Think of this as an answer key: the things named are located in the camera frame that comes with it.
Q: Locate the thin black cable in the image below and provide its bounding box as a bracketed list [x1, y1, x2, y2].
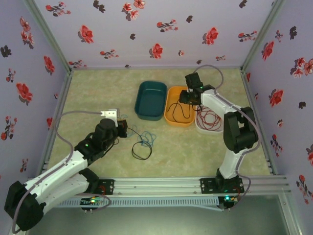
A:
[166, 102, 194, 123]
[126, 124, 154, 161]

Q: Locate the thin blue cable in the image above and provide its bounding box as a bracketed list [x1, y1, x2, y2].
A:
[127, 127, 157, 147]

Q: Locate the thin red cable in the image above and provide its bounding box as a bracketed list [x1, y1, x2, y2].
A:
[196, 104, 224, 132]
[197, 104, 224, 132]

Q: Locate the orange plastic bin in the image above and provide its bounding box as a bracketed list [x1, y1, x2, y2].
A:
[163, 86, 198, 128]

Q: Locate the teal plastic bin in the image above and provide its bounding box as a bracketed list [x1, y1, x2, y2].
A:
[134, 81, 168, 122]

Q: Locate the white plastic bin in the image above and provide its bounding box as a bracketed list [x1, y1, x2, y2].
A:
[195, 102, 225, 135]

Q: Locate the aluminium corner beam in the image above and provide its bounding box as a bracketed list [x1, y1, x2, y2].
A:
[278, 188, 303, 235]

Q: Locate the grey right arm cable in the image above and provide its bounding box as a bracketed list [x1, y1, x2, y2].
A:
[194, 64, 261, 211]

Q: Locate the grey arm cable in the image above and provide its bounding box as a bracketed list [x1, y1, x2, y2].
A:
[194, 64, 261, 211]
[11, 110, 102, 233]

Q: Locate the grey left arm cable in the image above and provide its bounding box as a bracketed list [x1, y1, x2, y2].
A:
[11, 110, 102, 233]

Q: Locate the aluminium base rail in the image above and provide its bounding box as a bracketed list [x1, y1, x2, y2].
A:
[24, 176, 291, 196]

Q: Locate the white slotted cable duct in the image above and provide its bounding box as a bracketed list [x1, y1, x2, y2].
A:
[58, 197, 220, 209]

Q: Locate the aluminium frame post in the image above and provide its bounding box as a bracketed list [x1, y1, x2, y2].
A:
[241, 0, 287, 71]
[23, 0, 74, 73]

